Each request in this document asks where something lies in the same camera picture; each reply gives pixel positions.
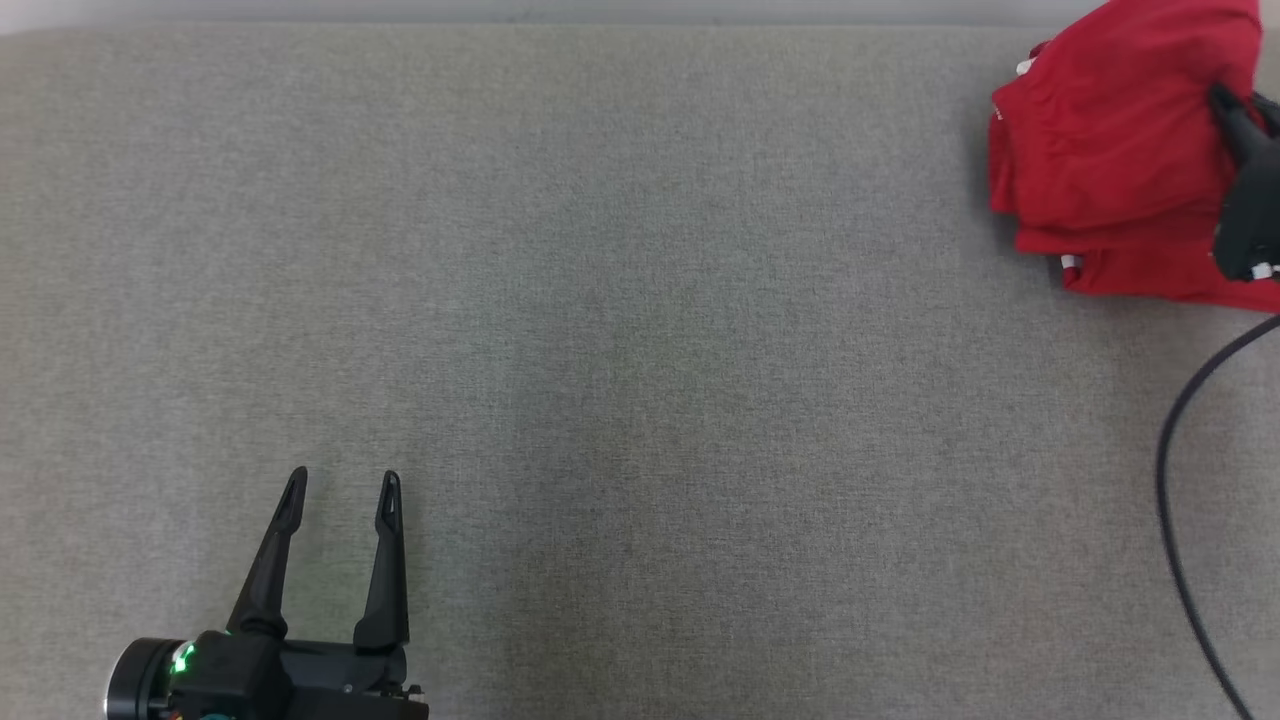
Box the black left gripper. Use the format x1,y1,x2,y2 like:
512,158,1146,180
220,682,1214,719
226,467,431,720

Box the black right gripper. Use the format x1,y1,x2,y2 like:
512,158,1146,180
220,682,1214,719
1207,85,1280,283

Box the red shorts with white stripe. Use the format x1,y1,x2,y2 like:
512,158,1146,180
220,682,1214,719
988,0,1267,251

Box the red white basketball jersey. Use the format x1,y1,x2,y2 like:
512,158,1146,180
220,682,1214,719
1015,205,1280,314

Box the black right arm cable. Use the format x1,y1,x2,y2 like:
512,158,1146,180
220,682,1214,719
1155,315,1280,720

